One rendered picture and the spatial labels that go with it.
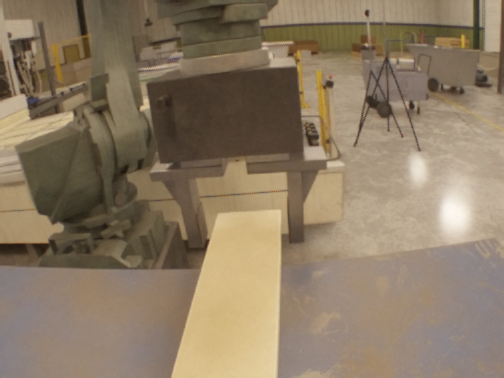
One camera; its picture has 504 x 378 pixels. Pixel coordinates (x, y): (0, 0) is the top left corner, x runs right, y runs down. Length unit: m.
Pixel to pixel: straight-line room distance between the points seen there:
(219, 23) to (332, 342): 0.45
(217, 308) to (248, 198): 1.53
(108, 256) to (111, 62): 0.74
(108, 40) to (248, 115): 0.97
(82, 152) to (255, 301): 0.98
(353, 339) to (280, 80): 0.36
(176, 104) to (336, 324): 0.38
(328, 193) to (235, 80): 1.59
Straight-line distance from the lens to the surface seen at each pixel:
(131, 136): 1.37
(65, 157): 1.36
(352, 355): 0.47
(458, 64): 7.42
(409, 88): 5.54
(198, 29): 0.52
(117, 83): 1.39
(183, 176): 0.61
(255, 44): 0.54
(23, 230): 2.78
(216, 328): 0.49
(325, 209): 2.09
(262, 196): 2.01
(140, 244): 1.59
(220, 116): 0.53
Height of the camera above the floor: 1.42
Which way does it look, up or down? 25 degrees down
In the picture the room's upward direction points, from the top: 7 degrees counter-clockwise
